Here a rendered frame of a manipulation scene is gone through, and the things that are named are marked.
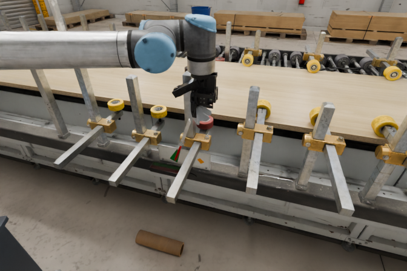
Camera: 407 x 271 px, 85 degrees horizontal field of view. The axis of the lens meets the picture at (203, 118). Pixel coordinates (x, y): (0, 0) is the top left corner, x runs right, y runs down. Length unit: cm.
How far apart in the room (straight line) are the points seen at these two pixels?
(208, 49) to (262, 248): 134
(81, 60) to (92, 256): 139
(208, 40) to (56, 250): 162
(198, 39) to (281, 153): 78
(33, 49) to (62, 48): 6
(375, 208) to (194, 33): 96
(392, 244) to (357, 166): 65
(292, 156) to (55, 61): 107
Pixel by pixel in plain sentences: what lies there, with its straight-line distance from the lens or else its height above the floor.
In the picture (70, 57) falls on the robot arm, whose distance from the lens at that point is 59.
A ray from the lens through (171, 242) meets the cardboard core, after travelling 159.
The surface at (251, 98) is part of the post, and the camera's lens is 82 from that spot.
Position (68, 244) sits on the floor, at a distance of 188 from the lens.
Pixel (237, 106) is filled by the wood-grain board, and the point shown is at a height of 90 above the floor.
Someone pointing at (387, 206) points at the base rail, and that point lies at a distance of 120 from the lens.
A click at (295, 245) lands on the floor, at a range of 176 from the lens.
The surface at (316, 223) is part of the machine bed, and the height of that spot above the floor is 17.
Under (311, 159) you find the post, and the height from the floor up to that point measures 87.
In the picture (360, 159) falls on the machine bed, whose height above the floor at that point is 75.
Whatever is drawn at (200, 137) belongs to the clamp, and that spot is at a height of 87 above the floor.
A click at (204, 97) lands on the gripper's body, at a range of 74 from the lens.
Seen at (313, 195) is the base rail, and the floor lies 70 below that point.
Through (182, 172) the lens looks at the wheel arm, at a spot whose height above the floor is 86.
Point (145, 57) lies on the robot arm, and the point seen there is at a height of 132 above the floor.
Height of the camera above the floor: 148
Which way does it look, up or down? 33 degrees down
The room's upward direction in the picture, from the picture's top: straight up
